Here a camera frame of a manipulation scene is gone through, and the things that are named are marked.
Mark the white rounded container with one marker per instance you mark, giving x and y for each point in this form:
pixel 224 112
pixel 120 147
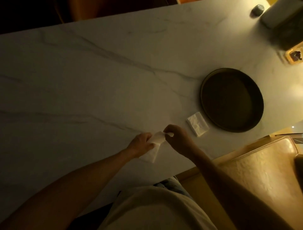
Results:
pixel 277 14

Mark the person's left forearm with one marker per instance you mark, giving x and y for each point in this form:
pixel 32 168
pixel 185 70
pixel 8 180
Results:
pixel 64 192

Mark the small grey round cap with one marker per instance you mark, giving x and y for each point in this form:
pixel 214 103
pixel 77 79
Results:
pixel 257 10

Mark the dark rectangular box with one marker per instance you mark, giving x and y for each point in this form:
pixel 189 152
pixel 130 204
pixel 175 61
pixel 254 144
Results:
pixel 290 33

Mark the person's right forearm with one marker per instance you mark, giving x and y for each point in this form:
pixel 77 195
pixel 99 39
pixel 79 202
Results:
pixel 241 192

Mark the beige shirt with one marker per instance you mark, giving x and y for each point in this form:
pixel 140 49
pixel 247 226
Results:
pixel 156 211

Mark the grey metal bar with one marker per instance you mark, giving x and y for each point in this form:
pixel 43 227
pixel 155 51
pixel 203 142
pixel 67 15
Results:
pixel 290 137

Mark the gold framed small object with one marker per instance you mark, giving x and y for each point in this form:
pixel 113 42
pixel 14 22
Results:
pixel 295 55

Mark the person's right hand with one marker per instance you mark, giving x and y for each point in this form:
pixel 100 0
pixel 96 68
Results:
pixel 183 141

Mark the round dark tray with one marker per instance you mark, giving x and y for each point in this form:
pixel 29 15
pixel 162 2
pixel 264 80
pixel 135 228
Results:
pixel 232 100

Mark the person's left hand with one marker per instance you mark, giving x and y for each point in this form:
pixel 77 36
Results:
pixel 140 144

